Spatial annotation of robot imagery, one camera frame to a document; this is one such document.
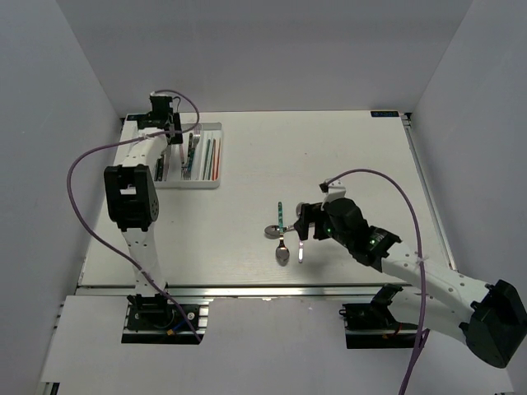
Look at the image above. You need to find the pink handled spoon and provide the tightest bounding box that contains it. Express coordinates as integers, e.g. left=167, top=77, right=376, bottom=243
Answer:
left=296, top=202, right=304, bottom=264

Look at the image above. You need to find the green handled fork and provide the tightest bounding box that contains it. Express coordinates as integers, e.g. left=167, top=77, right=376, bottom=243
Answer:
left=190, top=124, right=202, bottom=179

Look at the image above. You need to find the grey handled fork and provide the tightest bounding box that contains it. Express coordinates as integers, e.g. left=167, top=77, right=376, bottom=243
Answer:
left=182, top=133, right=194, bottom=180

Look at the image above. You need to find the dark handled spoon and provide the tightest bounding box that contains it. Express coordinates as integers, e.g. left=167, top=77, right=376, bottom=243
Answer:
left=264, top=225, right=295, bottom=239

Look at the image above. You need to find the green handled spoon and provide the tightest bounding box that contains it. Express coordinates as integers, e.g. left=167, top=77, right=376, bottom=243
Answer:
left=275, top=202, right=290, bottom=267

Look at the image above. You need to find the orange chopstick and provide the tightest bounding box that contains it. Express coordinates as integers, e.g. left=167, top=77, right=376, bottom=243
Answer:
left=214, top=138, right=222, bottom=180

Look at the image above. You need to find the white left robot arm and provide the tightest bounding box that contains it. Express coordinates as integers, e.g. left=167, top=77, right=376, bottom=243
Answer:
left=104, top=91, right=183, bottom=297

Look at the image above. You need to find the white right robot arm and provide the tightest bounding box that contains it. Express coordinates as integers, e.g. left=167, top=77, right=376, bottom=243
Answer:
left=294, top=197, right=526, bottom=369

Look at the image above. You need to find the white divided utensil tray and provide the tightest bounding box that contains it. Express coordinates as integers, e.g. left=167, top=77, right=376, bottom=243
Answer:
left=121, top=121, right=224, bottom=191

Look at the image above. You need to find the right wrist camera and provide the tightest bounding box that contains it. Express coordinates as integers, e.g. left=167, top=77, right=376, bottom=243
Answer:
left=319, top=179, right=346, bottom=207

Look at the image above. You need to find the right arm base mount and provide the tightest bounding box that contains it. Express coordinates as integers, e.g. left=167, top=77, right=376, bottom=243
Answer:
left=338, top=284, right=417, bottom=350

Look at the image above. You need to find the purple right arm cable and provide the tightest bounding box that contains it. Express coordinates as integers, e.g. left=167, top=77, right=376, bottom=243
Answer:
left=329, top=167, right=430, bottom=395

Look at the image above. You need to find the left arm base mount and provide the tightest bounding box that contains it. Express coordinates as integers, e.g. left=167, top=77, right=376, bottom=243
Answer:
left=121, top=294, right=206, bottom=345

